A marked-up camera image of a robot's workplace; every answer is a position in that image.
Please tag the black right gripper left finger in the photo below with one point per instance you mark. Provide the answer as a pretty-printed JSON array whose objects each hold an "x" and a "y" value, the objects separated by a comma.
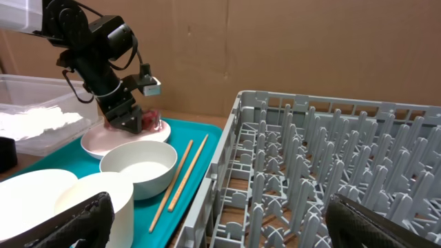
[{"x": 87, "y": 224}]

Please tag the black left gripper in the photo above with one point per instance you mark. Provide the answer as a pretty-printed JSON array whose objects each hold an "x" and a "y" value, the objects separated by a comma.
[{"x": 120, "y": 108}]

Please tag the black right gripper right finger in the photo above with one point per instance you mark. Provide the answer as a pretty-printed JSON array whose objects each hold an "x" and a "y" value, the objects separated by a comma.
[{"x": 351, "y": 225}]

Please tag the pinkish small bowl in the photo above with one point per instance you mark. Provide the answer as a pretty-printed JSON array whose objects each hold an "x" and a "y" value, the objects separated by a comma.
[{"x": 28, "y": 200}]

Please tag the white napkin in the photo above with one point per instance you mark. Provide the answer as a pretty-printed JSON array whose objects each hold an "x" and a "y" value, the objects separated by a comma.
[{"x": 36, "y": 121}]

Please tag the red foil wrapper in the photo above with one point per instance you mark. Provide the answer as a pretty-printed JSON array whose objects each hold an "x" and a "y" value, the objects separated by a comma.
[{"x": 151, "y": 120}]

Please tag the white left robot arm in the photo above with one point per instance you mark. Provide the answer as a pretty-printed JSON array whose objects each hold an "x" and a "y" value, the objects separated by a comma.
[{"x": 90, "y": 50}]

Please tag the grey dishwasher rack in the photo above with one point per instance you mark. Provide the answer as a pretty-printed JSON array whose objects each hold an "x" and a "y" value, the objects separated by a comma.
[{"x": 281, "y": 157}]

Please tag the white flat plate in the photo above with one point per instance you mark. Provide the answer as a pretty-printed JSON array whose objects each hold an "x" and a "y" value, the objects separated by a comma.
[{"x": 99, "y": 140}]

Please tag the teal plastic tray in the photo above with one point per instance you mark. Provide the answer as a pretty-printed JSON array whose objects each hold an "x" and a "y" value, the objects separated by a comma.
[{"x": 133, "y": 217}]

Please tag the left wooden chopstick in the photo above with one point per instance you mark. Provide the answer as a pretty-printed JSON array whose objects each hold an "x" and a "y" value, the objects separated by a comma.
[{"x": 170, "y": 187}]

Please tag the wooden chopstick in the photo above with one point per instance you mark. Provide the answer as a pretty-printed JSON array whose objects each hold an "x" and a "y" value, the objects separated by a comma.
[
  {"x": 187, "y": 175},
  {"x": 170, "y": 187}
]

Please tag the grey-white bowl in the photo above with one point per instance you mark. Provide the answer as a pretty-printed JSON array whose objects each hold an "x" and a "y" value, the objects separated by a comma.
[{"x": 149, "y": 165}]

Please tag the clear plastic bin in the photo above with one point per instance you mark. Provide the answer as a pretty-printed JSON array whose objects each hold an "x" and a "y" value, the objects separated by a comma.
[{"x": 22, "y": 93}]

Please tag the right wooden chopstick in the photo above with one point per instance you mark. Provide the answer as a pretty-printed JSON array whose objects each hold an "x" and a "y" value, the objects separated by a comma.
[{"x": 187, "y": 175}]

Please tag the black plastic tray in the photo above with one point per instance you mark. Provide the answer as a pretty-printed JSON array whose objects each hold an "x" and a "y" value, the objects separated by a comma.
[{"x": 8, "y": 154}]

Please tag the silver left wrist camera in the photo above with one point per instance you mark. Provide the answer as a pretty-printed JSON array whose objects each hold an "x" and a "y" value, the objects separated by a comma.
[{"x": 151, "y": 87}]

